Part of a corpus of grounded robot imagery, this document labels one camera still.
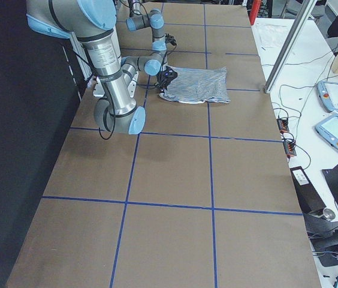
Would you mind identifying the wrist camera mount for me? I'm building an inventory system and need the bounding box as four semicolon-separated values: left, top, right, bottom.
165;34;177;46
162;66;178;83

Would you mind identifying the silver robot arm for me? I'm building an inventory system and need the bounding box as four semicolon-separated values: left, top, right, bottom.
126;1;167;51
26;1;167;134

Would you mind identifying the clear plastic bag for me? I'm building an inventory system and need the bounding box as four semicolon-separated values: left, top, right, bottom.
254;23;289;48

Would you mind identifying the orange black terminal block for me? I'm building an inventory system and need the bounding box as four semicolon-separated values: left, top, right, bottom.
276;118;289;134

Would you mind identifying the black rectangular box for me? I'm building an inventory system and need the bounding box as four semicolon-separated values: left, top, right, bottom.
290;166;326;214

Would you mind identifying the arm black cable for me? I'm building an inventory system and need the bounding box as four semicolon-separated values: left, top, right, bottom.
96;50;170;141

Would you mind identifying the metal knob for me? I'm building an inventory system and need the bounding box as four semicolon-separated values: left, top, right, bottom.
321;208;336;221

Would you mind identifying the aluminium frame post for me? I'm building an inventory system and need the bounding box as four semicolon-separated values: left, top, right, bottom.
264;0;317;94

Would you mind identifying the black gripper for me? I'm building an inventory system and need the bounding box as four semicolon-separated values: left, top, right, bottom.
156;73;168;93

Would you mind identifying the striped polo shirt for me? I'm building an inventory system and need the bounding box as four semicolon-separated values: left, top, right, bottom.
159;67;231;104

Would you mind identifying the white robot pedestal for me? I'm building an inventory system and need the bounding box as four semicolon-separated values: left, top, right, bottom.
93;71;138;98

